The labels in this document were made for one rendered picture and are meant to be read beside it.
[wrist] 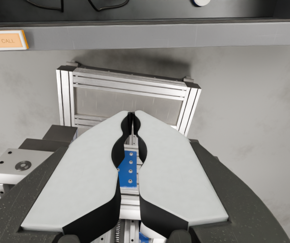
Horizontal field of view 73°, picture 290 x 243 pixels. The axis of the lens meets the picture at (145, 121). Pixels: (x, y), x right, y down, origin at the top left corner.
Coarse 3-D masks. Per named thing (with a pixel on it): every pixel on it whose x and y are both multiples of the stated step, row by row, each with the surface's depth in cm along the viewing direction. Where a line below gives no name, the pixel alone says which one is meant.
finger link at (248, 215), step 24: (192, 144) 9; (216, 168) 8; (216, 192) 7; (240, 192) 7; (240, 216) 6; (264, 216) 6; (192, 240) 6; (216, 240) 5; (240, 240) 5; (264, 240) 5; (288, 240) 5
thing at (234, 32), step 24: (0, 24) 33; (24, 24) 33; (48, 24) 33; (72, 24) 33; (96, 24) 33; (120, 24) 34; (144, 24) 34; (168, 24) 34; (192, 24) 34; (216, 24) 34; (240, 24) 34; (264, 24) 34; (288, 24) 34; (48, 48) 35; (72, 48) 35; (96, 48) 35; (120, 48) 36
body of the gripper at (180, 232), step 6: (174, 234) 5; (180, 234) 5; (186, 234) 5; (60, 240) 5; (66, 240) 5; (72, 240) 5; (78, 240) 5; (168, 240) 5; (174, 240) 5; (180, 240) 5; (186, 240) 5
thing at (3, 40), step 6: (0, 30) 33; (6, 30) 33; (0, 36) 33; (6, 36) 33; (12, 36) 33; (18, 36) 33; (24, 36) 33; (0, 42) 33; (6, 42) 33; (12, 42) 33; (18, 42) 33
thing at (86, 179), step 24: (120, 120) 11; (72, 144) 9; (96, 144) 9; (120, 144) 10; (72, 168) 8; (96, 168) 8; (48, 192) 7; (72, 192) 7; (96, 192) 7; (120, 192) 8; (48, 216) 6; (72, 216) 6; (96, 216) 6
